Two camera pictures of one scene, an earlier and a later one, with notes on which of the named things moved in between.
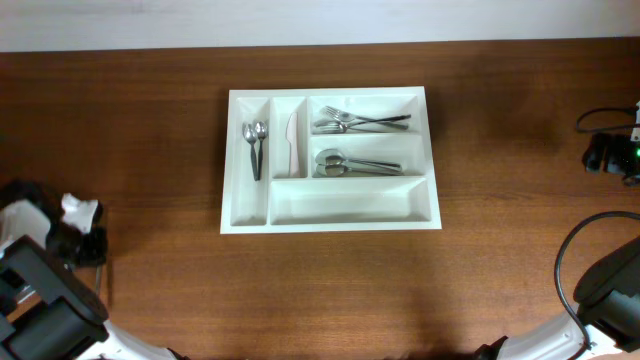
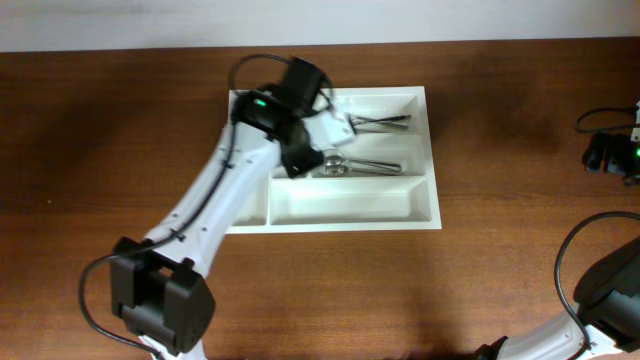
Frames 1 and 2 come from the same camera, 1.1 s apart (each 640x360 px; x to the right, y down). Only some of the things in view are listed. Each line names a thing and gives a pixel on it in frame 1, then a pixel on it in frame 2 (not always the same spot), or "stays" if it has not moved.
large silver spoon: (334, 156) stays
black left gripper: (80, 245) to (298, 157)
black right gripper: (601, 153) stays
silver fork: (343, 126) stays
